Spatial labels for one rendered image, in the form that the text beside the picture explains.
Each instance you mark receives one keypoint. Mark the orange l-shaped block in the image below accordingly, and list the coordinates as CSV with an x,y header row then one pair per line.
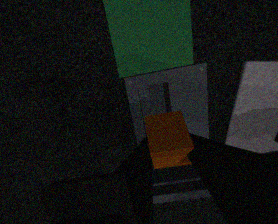
x,y
169,139

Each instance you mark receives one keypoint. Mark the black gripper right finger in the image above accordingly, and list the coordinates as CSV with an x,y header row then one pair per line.
x,y
243,183

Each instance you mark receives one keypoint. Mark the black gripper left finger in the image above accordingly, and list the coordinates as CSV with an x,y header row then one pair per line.
x,y
128,190

